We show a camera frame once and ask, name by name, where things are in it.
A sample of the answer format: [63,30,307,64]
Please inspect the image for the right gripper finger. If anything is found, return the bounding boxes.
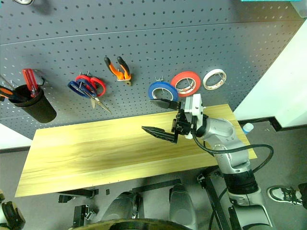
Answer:
[141,126,180,145]
[149,98,180,112]

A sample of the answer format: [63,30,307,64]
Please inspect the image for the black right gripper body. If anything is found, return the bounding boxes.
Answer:
[171,101,194,140]

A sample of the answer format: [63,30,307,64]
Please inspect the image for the blue tape roll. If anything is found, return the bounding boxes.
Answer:
[147,81,179,103]

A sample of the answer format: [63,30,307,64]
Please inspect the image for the orange black pliers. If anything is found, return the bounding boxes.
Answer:
[104,56,133,87]

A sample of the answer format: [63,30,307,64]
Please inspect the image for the dark handled scissors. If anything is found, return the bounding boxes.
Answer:
[67,80,113,115]

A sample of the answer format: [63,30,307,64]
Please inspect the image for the black cylindrical tool cup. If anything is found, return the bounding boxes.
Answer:
[9,84,58,124]

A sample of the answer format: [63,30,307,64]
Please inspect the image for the red tape roll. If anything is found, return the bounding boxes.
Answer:
[170,70,202,98]

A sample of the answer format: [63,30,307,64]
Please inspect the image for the white tape roll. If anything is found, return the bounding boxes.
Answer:
[202,68,227,91]

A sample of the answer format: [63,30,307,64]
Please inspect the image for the small clear plastic bottle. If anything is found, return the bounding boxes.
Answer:
[242,122,255,134]

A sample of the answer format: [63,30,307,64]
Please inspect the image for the dark grey perforated pegboard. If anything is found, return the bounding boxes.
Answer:
[0,0,304,141]

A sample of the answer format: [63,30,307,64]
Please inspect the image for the dark grey rounded shape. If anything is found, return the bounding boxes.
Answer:
[168,183,200,230]
[103,191,142,220]

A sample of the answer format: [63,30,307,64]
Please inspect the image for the dark olive rounded rim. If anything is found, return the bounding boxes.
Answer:
[69,217,194,230]

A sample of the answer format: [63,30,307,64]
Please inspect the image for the grey white sneaker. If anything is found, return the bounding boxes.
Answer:
[266,186,304,207]

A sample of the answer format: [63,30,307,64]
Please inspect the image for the dark trouser leg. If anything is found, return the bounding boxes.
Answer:
[297,183,307,201]

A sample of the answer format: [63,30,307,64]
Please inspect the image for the small silver pegboard hook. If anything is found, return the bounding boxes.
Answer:
[1,79,17,88]

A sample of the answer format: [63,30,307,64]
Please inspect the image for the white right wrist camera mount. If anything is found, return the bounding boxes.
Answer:
[184,93,207,140]

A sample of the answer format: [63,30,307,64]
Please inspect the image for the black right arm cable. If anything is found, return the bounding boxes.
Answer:
[191,128,274,230]

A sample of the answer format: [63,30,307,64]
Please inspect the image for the red handled scissors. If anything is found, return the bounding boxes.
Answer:
[75,74,107,110]

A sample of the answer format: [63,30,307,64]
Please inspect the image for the black metal table frame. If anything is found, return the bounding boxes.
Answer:
[57,167,241,230]

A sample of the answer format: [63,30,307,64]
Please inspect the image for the red handled screwdriver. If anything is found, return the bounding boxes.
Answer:
[22,68,41,98]

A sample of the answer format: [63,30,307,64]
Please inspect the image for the orange black handled screwdriver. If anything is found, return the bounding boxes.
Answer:
[0,87,24,103]

